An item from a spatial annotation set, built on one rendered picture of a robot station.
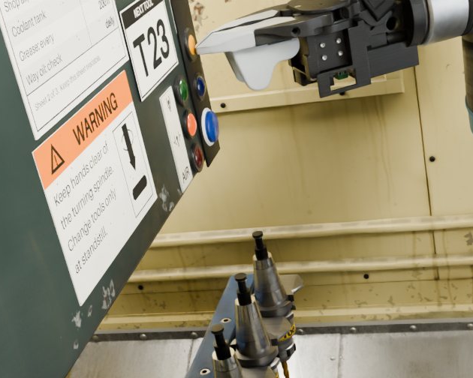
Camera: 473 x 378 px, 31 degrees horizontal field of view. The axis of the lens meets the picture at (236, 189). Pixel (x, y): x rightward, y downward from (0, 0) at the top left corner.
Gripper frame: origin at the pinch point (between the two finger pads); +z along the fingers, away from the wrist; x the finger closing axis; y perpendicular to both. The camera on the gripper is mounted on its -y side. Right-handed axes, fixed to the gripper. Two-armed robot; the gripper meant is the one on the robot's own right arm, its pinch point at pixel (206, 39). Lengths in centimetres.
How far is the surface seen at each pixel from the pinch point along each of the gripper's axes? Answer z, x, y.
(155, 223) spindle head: 10.1, -13.9, 9.8
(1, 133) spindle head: 18.5, -28.2, -4.4
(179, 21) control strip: 2.4, -1.1, -2.4
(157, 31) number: 5.3, -5.9, -3.1
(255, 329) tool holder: -1.6, 13.5, 39.9
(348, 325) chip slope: -31, 63, 78
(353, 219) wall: -35, 62, 55
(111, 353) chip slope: 16, 87, 82
